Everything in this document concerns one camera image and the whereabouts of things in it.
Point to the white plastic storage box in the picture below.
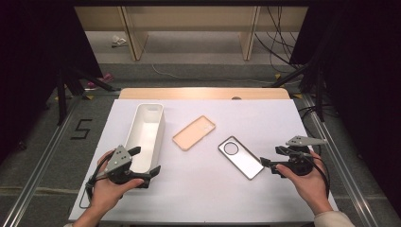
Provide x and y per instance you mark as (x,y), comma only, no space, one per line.
(145,135)

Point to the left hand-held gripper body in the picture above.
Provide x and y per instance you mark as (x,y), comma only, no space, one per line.
(117,160)

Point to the person's right hand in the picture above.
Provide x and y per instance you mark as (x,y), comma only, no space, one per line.
(307,187)

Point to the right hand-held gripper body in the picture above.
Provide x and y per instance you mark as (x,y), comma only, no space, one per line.
(298,164)

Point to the black metal stand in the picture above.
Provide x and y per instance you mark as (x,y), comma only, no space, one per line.
(320,94)
(61,101)

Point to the beige phone case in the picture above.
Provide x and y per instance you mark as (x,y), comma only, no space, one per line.
(194,132)

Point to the light wooden table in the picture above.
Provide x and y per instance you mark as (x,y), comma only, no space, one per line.
(189,93)

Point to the black curtain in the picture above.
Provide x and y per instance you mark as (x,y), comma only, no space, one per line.
(31,63)
(362,78)

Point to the light wooden shelf unit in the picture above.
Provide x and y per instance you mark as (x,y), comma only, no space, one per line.
(189,19)

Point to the person's left hand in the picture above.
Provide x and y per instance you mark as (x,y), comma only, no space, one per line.
(108,194)

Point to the pink object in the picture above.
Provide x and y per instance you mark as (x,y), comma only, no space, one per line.
(102,80)

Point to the white crumpled paper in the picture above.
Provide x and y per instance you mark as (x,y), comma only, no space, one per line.
(119,40)

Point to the metal floor rail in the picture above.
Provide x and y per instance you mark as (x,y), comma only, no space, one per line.
(343,167)
(34,179)

